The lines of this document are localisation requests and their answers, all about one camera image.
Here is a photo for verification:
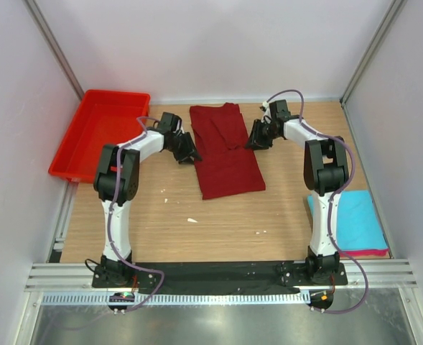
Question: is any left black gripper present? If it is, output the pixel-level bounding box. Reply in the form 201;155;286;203
167;132;202;165

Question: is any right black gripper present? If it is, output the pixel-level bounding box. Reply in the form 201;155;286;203
244;119;279;152

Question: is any dark red t-shirt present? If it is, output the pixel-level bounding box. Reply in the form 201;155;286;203
190;103;266;200

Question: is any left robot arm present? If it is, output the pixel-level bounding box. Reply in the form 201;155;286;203
92;112;202;288

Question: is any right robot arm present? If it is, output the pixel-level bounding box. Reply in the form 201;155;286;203
245;100;350;285

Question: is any red plastic bin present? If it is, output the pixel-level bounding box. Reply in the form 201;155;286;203
48;89;150;183

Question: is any folded blue t-shirt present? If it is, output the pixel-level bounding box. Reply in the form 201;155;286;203
307;190;388;256

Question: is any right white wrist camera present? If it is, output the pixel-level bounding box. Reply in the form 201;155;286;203
260;101;271;123

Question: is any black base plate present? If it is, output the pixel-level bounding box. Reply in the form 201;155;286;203
90;259;348;296

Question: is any white slotted cable duct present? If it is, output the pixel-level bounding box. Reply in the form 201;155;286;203
42;290;310;306

